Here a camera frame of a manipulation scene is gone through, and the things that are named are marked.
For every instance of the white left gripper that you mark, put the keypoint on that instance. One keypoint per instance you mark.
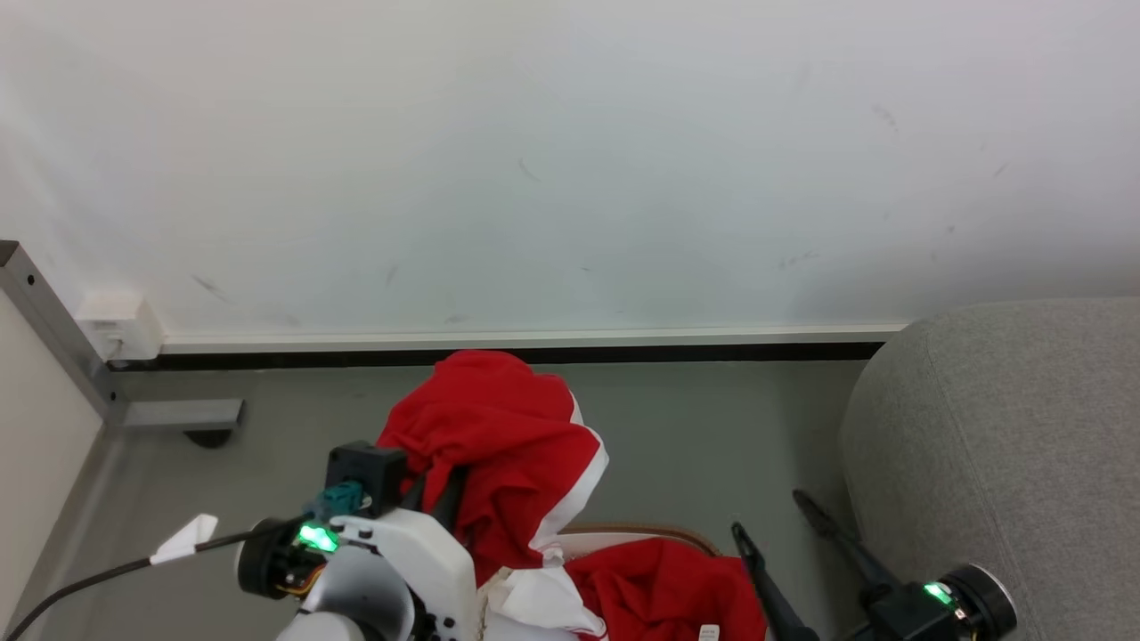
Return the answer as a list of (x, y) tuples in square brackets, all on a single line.
[(419, 556)]

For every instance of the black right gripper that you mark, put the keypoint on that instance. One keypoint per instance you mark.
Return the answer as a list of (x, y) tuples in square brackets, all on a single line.
[(908, 614)]

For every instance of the red and white garment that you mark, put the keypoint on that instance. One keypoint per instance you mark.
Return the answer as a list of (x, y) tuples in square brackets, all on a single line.
[(499, 427)]

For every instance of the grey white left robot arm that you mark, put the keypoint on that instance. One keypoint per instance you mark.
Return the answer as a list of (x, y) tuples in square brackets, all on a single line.
[(356, 601)]

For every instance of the white laundry basket brown rim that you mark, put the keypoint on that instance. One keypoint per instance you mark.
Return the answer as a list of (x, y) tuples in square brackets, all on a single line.
[(663, 531)]

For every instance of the white baseboard strip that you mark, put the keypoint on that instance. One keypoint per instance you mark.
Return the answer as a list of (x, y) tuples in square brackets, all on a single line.
[(534, 338)]

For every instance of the grey fabric sofa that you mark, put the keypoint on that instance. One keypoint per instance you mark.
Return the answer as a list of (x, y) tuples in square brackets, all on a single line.
[(1024, 427)]

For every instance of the beige partition panel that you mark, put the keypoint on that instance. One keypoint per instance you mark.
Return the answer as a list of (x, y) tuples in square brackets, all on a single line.
[(36, 445)]

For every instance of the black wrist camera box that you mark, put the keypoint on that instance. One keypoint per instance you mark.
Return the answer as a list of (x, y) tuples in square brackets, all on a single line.
[(365, 470)]

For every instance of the black frame foot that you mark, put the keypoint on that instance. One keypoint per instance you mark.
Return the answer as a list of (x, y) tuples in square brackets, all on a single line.
[(209, 438)]

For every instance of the white wall socket box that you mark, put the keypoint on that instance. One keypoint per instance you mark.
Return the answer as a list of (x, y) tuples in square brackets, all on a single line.
[(118, 325)]

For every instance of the grey metal partition frame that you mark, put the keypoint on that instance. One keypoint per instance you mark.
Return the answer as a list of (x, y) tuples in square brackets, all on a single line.
[(49, 316)]

